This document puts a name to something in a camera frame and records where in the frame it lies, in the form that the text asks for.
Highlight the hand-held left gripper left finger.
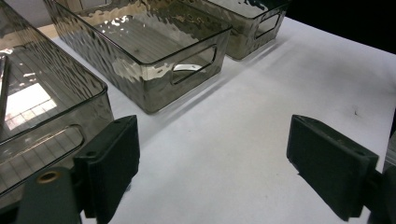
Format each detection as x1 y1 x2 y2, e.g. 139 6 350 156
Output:
73 115 141 224

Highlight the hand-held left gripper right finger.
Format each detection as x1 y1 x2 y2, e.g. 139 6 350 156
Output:
286 114 380 222

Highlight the smoky clear plastic bin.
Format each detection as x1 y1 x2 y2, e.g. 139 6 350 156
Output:
43 0 233 115
0 0 115 210
183 0 293 62

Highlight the metal chopstick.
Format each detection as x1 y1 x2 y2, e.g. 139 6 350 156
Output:
0 55 10 125

